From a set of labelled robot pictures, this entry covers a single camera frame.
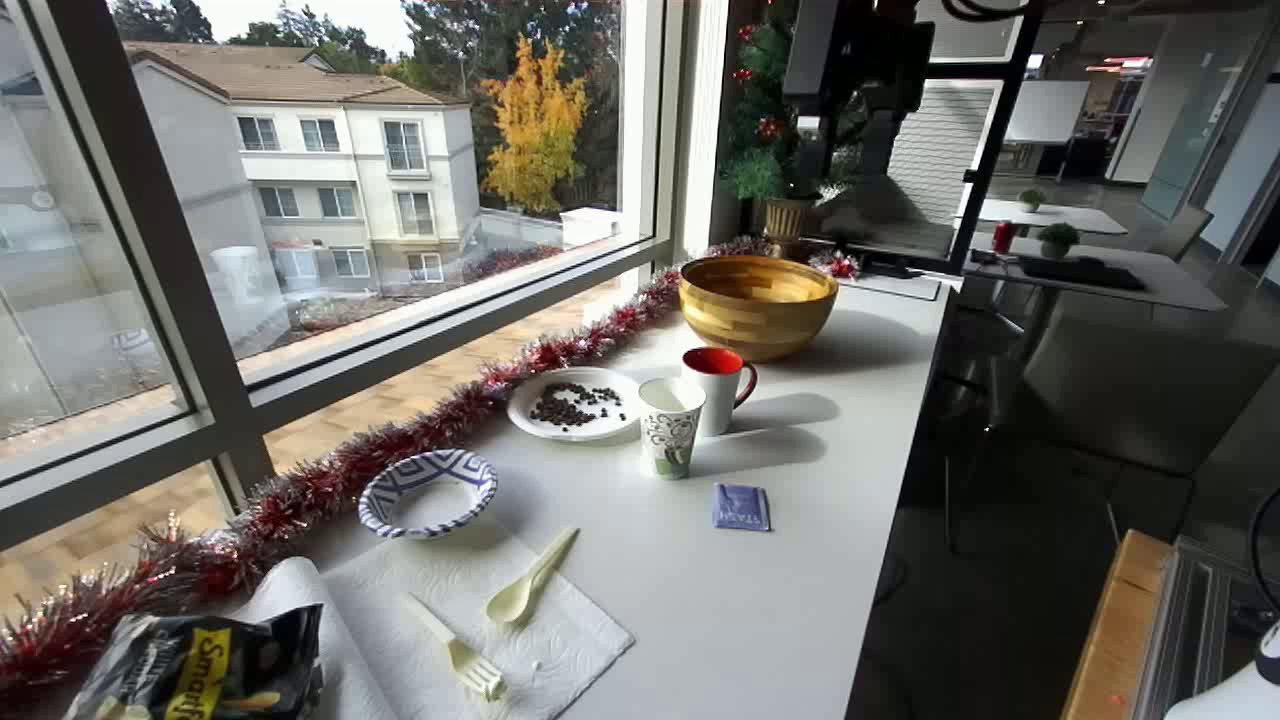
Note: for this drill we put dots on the tan tree pot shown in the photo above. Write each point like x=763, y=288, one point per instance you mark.
x=785, y=222

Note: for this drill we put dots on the blue patterned paper bowl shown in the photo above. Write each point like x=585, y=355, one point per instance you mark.
x=425, y=494

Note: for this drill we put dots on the small blue packet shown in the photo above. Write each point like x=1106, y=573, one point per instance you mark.
x=743, y=510

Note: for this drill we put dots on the small Christmas tree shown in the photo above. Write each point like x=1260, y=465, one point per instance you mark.
x=767, y=121

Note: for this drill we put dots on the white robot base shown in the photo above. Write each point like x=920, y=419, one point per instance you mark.
x=1236, y=696

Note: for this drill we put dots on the white mug red inside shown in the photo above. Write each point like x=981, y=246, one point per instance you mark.
x=714, y=390

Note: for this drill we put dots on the white round plate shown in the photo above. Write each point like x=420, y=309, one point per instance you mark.
x=533, y=419

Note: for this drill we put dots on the large wooden bowl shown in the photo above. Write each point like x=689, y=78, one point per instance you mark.
x=759, y=306

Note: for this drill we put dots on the grey chair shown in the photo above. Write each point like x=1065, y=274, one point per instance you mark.
x=1133, y=385

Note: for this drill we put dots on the pale plastic spoon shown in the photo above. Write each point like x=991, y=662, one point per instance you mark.
x=529, y=582

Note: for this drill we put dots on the white paper napkin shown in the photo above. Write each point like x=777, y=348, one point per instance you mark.
x=560, y=641

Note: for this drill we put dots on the white background table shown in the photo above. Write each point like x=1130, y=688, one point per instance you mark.
x=1144, y=279

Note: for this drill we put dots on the dark food crumbs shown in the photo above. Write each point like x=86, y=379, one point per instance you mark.
x=578, y=407

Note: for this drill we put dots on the pale plastic fork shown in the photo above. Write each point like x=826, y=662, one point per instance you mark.
x=465, y=662

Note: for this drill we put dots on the black yellow chip bag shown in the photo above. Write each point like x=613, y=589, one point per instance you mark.
x=201, y=662

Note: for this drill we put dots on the black slanted pole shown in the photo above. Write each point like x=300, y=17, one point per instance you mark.
x=993, y=134

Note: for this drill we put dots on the red tinsel garland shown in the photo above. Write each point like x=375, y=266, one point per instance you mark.
x=347, y=473

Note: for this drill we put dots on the small green potted plant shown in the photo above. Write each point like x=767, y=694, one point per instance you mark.
x=1059, y=240

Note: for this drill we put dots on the small red cup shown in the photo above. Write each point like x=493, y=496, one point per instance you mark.
x=1003, y=238

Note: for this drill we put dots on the green print paper cup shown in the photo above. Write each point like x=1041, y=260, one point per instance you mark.
x=669, y=427

